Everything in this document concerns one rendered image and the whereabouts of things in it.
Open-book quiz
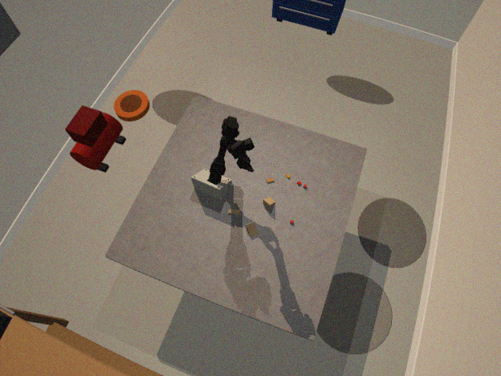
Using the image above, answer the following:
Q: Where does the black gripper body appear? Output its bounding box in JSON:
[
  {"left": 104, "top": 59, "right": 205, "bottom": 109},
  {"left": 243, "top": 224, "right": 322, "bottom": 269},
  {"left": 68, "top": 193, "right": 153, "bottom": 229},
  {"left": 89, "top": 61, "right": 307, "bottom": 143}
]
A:
[{"left": 226, "top": 140, "right": 244, "bottom": 169}]

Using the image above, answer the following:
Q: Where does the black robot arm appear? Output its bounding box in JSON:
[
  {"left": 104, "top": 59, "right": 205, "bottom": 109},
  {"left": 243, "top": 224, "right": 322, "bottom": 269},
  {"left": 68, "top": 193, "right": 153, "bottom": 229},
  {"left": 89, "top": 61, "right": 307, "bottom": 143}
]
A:
[{"left": 207, "top": 116, "right": 254, "bottom": 185}]

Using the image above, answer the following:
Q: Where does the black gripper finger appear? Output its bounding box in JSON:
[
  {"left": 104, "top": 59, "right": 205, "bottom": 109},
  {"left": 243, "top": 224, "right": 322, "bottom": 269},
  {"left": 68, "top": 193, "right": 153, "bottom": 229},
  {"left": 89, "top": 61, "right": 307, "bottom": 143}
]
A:
[
  {"left": 234, "top": 145, "right": 251, "bottom": 163},
  {"left": 240, "top": 162, "right": 254, "bottom": 172}
]

